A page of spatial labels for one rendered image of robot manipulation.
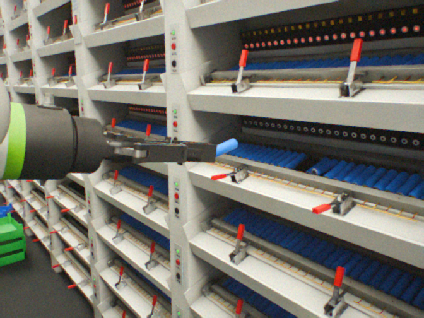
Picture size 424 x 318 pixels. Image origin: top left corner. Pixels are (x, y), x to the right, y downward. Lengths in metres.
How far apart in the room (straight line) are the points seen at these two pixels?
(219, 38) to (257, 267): 0.59
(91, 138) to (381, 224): 0.46
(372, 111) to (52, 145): 0.46
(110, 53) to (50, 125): 1.18
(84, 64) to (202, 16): 0.76
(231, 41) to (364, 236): 0.63
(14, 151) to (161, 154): 0.18
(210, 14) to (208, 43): 0.12
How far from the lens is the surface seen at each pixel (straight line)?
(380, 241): 0.66
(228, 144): 0.65
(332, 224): 0.70
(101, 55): 1.62
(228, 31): 1.05
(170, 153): 0.53
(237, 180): 0.84
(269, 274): 0.87
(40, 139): 0.46
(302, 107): 0.70
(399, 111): 0.61
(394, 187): 0.71
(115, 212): 1.71
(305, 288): 0.83
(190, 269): 1.10
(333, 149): 0.85
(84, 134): 0.49
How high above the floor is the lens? 1.13
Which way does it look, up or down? 12 degrees down
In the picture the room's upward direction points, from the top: straight up
